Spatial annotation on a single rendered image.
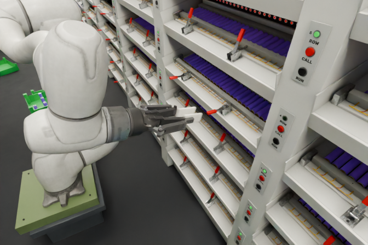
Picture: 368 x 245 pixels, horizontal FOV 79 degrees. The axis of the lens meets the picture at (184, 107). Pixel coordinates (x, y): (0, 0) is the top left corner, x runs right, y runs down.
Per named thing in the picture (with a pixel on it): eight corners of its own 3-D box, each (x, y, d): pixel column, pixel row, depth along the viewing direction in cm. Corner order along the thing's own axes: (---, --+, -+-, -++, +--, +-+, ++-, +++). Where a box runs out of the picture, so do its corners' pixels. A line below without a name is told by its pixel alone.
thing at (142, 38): (158, 66, 116) (150, 42, 107) (121, 32, 157) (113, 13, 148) (190, 50, 121) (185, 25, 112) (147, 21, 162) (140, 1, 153)
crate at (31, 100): (33, 118, 140) (28, 108, 135) (27, 103, 153) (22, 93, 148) (81, 101, 156) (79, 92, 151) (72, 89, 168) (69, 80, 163)
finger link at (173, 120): (148, 115, 60) (149, 117, 59) (185, 114, 64) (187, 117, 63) (145, 126, 61) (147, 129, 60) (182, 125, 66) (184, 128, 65)
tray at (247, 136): (257, 157, 68) (257, 138, 62) (166, 74, 110) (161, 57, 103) (302, 123, 73) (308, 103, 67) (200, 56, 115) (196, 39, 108)
